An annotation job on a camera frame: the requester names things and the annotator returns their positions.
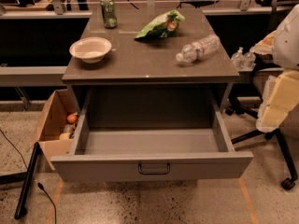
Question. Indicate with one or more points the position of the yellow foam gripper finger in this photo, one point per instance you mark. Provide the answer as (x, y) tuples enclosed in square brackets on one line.
[(265, 46), (280, 97)]

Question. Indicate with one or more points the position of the green rice chip bag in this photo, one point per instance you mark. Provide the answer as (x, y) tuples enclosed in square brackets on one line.
[(162, 26)]

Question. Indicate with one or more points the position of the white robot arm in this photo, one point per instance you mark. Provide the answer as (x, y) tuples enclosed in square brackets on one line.
[(285, 51)]

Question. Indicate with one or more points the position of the grey open top drawer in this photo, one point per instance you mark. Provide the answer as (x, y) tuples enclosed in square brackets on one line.
[(120, 128)]

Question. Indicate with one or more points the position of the clear pump bottle right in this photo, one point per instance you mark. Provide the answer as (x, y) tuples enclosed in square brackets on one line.
[(249, 59)]

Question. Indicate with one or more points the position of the clear pump bottle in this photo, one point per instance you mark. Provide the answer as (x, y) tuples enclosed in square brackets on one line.
[(237, 58), (249, 59)]

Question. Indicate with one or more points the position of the clear pump bottle left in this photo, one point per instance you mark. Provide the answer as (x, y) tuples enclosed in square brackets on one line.
[(237, 58)]

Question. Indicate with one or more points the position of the clear plastic water bottle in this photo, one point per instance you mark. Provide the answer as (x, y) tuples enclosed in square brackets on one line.
[(198, 49)]

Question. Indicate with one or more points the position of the grey cabinet table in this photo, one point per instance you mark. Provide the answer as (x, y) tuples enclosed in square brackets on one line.
[(153, 61)]

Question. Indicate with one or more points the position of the green soda can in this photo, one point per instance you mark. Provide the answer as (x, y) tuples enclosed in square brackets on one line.
[(108, 13)]

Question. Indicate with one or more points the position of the white paper bowl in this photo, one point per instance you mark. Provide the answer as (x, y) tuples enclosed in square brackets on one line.
[(91, 49)]

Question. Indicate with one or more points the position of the orange fruit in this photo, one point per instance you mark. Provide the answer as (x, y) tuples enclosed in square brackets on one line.
[(72, 118)]

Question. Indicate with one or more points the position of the brown cardboard box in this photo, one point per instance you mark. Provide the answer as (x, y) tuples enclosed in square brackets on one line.
[(50, 125)]

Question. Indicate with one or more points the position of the yellow item in box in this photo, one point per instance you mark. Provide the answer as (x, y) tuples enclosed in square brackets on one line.
[(64, 136)]

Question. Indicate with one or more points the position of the black flat bar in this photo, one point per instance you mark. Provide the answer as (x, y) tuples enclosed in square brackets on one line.
[(28, 177)]

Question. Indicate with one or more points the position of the black drawer handle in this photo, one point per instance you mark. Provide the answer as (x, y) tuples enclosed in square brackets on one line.
[(154, 169)]

